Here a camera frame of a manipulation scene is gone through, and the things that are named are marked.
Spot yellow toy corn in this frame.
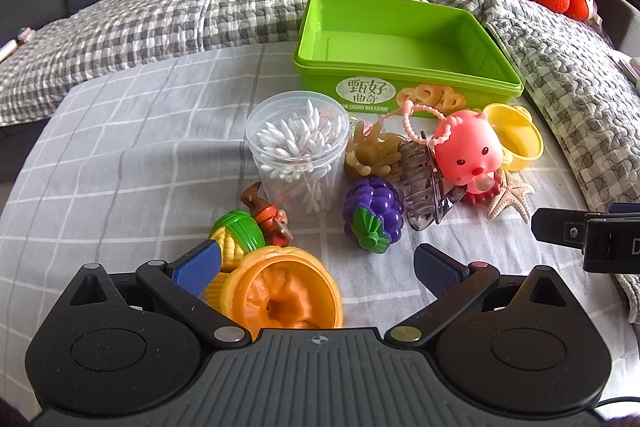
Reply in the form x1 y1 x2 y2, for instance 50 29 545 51
206 211 266 308

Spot tan toy octopus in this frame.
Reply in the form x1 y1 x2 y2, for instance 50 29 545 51
345 122 408 182

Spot grey gingham quilt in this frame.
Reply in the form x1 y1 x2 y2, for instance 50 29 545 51
0 0 431 128

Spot small pink and white object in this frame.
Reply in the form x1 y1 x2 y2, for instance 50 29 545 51
0 27 34 62

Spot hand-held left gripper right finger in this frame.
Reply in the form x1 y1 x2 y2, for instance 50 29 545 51
385 243 576 350

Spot grey grid bed sheet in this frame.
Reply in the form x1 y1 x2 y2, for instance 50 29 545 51
0 42 640 413

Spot green plastic box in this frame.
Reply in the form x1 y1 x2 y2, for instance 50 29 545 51
292 0 525 120

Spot purple toy grapes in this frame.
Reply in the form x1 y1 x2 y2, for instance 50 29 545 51
342 177 405 255

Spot yellow toy pot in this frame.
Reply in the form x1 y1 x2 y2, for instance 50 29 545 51
482 103 545 172

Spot small brown toy figure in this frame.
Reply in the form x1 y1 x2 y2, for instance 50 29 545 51
240 182 293 248

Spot clear cotton swab container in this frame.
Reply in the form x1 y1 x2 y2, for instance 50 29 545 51
245 91 351 220

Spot pink bead ring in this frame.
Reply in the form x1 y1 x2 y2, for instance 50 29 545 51
400 101 451 148

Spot pink toy figure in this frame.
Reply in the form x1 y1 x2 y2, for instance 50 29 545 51
432 109 502 195

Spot orange toy pumpkin half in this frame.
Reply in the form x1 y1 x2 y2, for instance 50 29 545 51
220 246 345 339

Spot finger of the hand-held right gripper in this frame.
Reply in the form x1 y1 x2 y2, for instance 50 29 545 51
531 207 592 253

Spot beige starfish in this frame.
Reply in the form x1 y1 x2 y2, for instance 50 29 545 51
486 169 535 225

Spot grey patterned quilt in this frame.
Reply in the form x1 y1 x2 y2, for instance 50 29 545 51
387 0 640 324

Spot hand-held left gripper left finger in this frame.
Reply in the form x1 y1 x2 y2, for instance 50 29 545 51
67 241 253 350

